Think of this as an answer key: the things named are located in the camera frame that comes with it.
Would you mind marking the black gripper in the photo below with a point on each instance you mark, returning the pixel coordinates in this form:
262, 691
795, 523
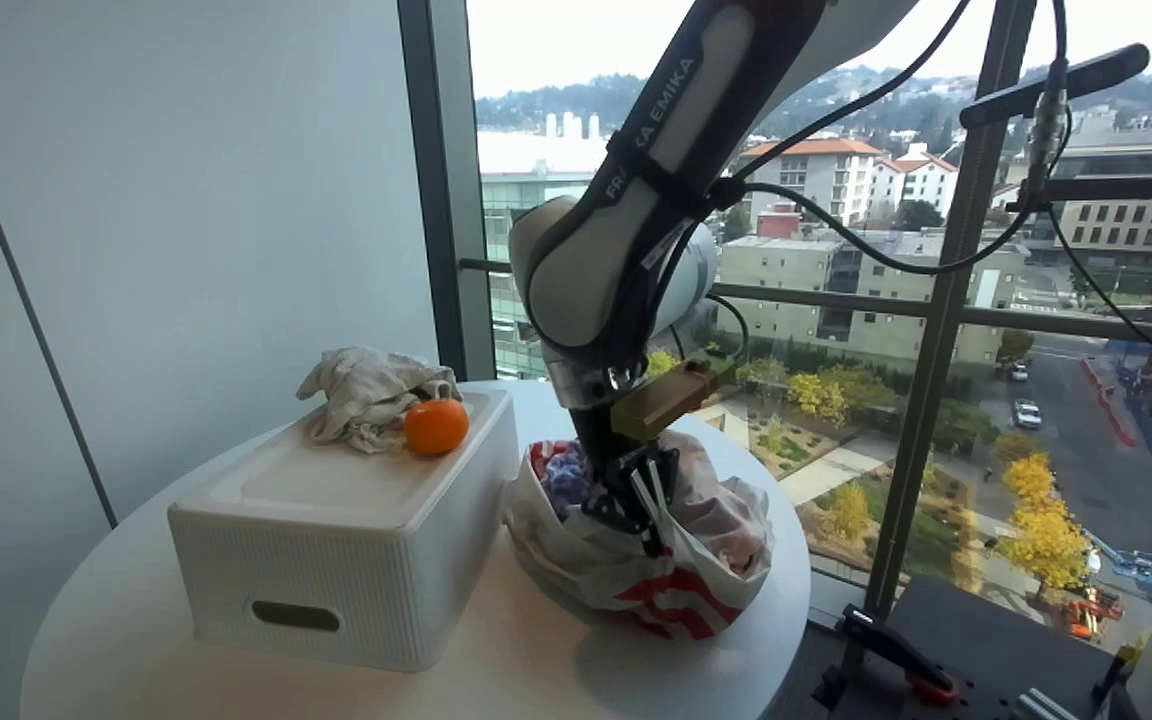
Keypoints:
610, 460

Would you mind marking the pale pink garment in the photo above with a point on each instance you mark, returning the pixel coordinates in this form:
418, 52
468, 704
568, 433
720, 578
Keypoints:
720, 523

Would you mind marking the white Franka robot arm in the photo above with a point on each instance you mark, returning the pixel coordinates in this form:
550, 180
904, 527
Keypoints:
629, 225

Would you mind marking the orange fruit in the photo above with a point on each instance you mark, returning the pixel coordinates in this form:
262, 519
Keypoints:
438, 430

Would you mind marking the white crumpled garment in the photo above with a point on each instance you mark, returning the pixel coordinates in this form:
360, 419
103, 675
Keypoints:
360, 392

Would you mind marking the white plastic storage box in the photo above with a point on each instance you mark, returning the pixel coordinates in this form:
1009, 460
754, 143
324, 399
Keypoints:
337, 561

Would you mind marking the grey metal stand pole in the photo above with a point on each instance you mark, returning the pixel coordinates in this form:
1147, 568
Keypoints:
942, 345

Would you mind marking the black yellow tool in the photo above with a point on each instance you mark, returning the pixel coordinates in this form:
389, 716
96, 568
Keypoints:
1112, 681

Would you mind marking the window guard rail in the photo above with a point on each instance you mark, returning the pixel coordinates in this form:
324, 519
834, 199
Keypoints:
870, 304

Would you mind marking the black camera boom bar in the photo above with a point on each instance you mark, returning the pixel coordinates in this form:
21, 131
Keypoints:
1069, 76

